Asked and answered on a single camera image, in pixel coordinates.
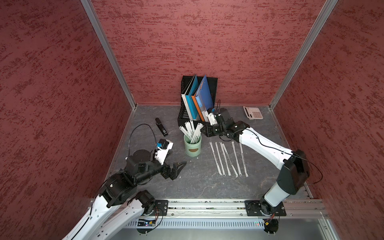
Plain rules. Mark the black stapler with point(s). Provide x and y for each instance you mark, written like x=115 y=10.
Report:
x=161 y=127

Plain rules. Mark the aluminium front rail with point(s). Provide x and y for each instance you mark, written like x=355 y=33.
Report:
x=214 y=208

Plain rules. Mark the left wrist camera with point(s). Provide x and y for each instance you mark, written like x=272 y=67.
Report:
x=162 y=149

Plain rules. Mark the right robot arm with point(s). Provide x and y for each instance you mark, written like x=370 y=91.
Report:
x=294 y=169

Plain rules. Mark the left aluminium corner post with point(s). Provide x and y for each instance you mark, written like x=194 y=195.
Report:
x=97 y=26

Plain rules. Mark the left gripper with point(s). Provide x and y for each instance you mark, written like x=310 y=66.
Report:
x=166 y=173

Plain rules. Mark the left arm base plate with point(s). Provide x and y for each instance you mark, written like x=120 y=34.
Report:
x=161 y=206

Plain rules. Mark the orange book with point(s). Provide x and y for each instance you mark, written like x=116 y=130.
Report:
x=198 y=108

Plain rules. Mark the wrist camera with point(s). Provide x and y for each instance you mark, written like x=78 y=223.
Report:
x=162 y=149
x=212 y=119

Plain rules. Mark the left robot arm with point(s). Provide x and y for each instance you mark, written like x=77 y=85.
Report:
x=118 y=201

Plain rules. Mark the right aluminium corner post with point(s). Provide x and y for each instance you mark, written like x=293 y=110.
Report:
x=313 y=33

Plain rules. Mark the green cup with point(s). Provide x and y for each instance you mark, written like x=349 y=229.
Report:
x=192 y=150

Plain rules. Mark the black file organizer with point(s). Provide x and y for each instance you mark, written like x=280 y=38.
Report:
x=183 y=117

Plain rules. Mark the aluminium corner post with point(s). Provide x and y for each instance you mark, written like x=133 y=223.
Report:
x=313 y=33
x=97 y=26

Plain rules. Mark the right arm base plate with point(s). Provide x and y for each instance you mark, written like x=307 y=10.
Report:
x=263 y=209

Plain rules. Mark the straw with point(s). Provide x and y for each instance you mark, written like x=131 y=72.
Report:
x=243 y=160
x=228 y=158
x=236 y=158
x=225 y=157
x=220 y=160
x=215 y=157

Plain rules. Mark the wrapped straws in cup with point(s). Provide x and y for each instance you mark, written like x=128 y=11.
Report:
x=192 y=132

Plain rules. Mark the blue folder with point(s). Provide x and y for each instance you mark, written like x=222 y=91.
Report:
x=203 y=95

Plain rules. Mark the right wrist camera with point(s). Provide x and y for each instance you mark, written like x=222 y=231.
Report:
x=212 y=119

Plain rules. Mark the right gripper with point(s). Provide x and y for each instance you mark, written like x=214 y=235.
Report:
x=207 y=128

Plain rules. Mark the teal book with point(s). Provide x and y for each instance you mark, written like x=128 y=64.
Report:
x=191 y=88

